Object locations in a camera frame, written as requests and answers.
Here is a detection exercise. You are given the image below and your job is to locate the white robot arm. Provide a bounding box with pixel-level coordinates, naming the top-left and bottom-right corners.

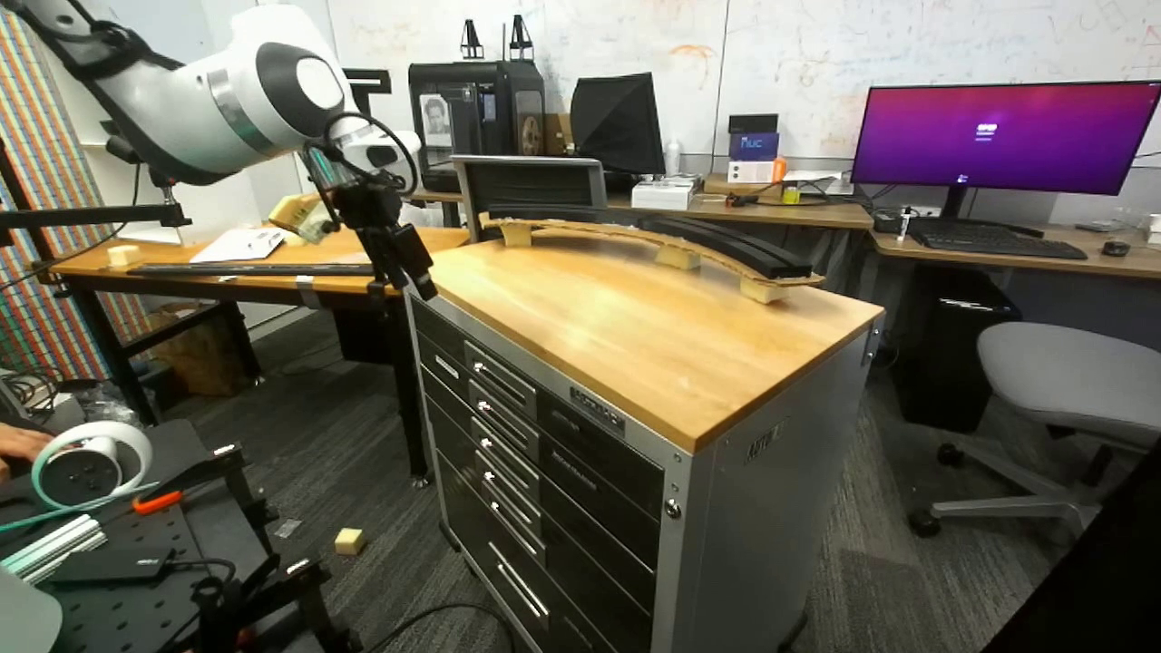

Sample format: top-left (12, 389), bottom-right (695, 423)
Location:
top-left (4, 0), bottom-right (435, 299)

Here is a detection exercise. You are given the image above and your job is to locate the black keyboard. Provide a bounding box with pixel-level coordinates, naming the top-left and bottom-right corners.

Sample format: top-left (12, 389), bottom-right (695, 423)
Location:
top-left (911, 224), bottom-right (1090, 260)

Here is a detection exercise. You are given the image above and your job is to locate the small wooden block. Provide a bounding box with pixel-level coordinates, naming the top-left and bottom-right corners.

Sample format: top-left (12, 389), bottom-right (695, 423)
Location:
top-left (334, 527), bottom-right (368, 554)

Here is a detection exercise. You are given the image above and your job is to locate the white tape roll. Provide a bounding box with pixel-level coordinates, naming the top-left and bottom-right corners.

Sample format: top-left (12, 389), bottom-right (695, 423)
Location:
top-left (33, 422), bottom-right (154, 512)

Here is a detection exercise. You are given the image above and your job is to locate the black computer tower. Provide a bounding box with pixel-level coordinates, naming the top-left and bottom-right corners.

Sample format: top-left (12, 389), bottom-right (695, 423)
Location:
top-left (410, 63), bottom-right (546, 172)

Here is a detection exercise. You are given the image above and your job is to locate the grey tool drawer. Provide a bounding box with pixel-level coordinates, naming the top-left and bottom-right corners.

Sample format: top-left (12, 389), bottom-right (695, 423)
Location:
top-left (413, 299), bottom-right (537, 403)

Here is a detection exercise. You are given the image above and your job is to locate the wooden side desk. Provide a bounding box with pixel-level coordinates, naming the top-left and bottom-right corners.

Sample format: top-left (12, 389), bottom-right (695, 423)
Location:
top-left (46, 232), bottom-right (413, 422)

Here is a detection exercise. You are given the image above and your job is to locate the purple screen monitor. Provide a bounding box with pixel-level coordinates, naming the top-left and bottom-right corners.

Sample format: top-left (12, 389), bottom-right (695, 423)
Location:
top-left (848, 79), bottom-right (1157, 218)

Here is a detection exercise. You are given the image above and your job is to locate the grey office chair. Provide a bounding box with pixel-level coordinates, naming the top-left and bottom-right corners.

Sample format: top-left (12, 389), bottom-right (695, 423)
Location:
top-left (909, 318), bottom-right (1161, 536)

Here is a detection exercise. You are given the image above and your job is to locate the curved black wooden track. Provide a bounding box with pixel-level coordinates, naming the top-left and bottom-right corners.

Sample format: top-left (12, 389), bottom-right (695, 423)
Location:
top-left (471, 213), bottom-right (822, 304)

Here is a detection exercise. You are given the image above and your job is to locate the grey metal tool cabinet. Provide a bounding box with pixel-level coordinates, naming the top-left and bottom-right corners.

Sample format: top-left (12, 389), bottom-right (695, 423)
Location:
top-left (419, 242), bottom-right (881, 653)

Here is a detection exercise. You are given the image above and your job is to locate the white paper sheet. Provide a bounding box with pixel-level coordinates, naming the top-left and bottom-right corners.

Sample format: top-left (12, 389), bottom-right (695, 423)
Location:
top-left (200, 229), bottom-right (282, 260)

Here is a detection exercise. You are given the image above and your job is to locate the long wooden desk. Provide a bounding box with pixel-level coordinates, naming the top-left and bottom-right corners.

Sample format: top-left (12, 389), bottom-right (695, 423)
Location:
top-left (604, 179), bottom-right (1161, 288)

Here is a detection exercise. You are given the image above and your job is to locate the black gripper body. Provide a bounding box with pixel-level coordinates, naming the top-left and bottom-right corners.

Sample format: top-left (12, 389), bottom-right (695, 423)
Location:
top-left (334, 179), bottom-right (433, 288)

